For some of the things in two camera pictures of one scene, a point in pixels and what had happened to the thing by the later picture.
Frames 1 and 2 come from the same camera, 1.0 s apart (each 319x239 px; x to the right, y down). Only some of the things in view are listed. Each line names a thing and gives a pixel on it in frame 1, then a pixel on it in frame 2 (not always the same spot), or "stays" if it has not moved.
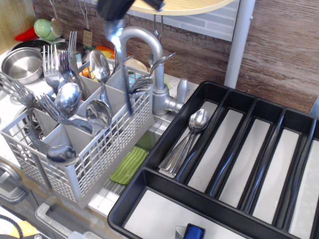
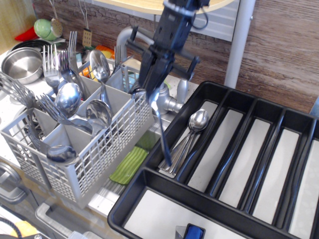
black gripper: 111,10 → 171,34
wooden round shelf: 181,7 stays
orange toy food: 108,53 stays
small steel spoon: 116,29 → 154,102
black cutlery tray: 252,172 stays
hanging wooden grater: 87,37 stays
